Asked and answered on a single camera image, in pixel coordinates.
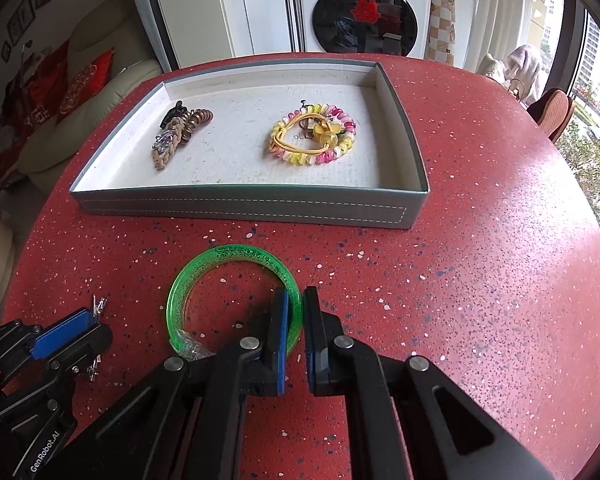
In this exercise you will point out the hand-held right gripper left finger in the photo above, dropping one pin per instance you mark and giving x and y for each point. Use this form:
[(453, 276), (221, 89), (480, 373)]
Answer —
[(280, 340)]

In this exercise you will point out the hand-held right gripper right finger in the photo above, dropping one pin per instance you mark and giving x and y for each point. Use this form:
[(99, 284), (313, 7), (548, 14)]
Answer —
[(311, 345)]

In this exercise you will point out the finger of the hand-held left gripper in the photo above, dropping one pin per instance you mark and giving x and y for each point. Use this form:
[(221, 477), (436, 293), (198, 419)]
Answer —
[(82, 347), (62, 332)]

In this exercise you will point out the silver alligator hair clip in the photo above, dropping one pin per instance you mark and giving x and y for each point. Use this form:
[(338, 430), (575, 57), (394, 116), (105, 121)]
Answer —
[(99, 305)]

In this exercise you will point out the green translucent bangle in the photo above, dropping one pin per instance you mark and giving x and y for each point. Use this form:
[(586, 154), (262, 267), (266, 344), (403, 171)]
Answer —
[(230, 252)]

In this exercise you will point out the grey jewelry tray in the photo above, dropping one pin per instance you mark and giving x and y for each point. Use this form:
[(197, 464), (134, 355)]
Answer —
[(240, 205)]

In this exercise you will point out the black claw hair clip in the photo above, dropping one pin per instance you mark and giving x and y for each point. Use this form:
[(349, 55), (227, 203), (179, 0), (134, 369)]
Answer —
[(172, 111)]

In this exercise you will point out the small bronze hair clip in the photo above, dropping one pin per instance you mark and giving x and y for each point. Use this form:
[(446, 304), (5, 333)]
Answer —
[(305, 106)]

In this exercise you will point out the cream leather sofa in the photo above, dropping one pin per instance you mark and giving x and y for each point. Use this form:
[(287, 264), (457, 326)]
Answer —
[(105, 100)]

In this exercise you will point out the red cushion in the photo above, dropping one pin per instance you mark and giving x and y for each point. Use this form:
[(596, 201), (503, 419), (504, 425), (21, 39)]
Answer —
[(87, 82)]

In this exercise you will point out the white washing machine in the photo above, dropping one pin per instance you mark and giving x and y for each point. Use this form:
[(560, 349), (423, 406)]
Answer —
[(365, 10)]

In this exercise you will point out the pale fluffy garment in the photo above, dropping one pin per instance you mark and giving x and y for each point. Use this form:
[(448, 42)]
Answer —
[(522, 67)]

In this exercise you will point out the white curtain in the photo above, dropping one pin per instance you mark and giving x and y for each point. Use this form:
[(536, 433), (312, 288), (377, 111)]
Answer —
[(502, 15)]

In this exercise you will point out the framed wall pictures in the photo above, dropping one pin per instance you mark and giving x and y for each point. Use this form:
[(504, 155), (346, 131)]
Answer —
[(22, 20)]

